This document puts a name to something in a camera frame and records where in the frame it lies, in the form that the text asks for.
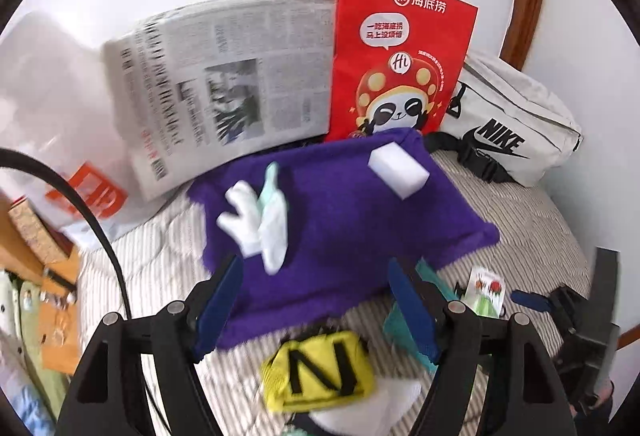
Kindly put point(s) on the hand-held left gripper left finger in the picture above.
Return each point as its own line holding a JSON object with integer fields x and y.
{"x": 220, "y": 311}

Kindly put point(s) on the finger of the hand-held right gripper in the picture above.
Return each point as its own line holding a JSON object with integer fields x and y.
{"x": 530, "y": 300}

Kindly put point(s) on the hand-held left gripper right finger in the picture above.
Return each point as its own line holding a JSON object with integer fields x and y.
{"x": 410, "y": 311}

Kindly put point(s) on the teal striped cloth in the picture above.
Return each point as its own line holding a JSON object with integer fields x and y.
{"x": 397, "y": 328}

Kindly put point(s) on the white strawberry print packet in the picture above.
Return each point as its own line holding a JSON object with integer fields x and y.
{"x": 485, "y": 291}

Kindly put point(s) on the yellow and black pouch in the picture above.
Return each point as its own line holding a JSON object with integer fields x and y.
{"x": 350, "y": 351}

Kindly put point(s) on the purple towel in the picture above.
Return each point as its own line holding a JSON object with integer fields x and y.
{"x": 340, "y": 216}

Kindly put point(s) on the striped bed sheet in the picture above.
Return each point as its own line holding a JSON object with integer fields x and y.
{"x": 525, "y": 226}

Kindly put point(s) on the white glove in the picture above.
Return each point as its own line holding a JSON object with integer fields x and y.
{"x": 245, "y": 216}

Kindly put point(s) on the light green glove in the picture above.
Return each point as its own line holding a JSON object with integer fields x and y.
{"x": 275, "y": 226}

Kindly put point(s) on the white sponge block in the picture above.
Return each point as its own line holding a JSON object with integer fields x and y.
{"x": 397, "y": 168}

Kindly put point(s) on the white waist bag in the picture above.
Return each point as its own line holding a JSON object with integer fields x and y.
{"x": 510, "y": 101}

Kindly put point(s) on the light green garment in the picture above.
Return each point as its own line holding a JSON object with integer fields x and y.
{"x": 20, "y": 316}

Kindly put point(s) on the cork patterned box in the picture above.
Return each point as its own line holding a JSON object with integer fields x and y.
{"x": 35, "y": 231}

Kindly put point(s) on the folded newspaper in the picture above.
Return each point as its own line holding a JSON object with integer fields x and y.
{"x": 200, "y": 66}

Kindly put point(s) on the red paper bag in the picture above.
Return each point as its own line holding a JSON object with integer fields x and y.
{"x": 360, "y": 66}

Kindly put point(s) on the white plastic bag orange logo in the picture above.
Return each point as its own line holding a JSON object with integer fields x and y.
{"x": 45, "y": 91}

